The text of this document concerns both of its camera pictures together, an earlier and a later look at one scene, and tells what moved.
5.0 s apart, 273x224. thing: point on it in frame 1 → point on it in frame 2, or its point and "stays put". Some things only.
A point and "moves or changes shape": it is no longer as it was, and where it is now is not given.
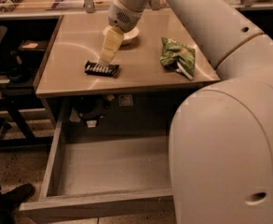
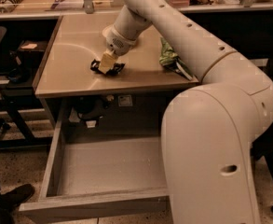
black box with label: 31,52 stays put
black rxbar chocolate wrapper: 101,69 moves or changes shape
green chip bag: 178,57 stays put
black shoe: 11,200 stays put
